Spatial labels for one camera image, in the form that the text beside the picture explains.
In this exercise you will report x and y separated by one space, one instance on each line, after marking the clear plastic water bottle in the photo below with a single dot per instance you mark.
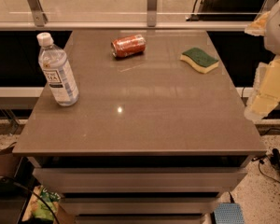
57 70

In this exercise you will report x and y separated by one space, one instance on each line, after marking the blue textured pad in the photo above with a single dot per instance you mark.
228 213

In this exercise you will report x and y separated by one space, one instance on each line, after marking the red coke can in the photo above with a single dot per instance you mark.
127 46

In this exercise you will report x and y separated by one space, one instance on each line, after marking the green snack bag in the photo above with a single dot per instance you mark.
42 207

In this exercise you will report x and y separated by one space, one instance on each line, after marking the metal glass railing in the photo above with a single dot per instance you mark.
212 15

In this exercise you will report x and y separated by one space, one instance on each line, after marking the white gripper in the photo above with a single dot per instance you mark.
278 32

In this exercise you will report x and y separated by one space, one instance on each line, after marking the green and yellow sponge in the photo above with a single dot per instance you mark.
199 60

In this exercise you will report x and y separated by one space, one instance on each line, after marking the grey drawer cabinet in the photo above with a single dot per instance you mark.
150 140

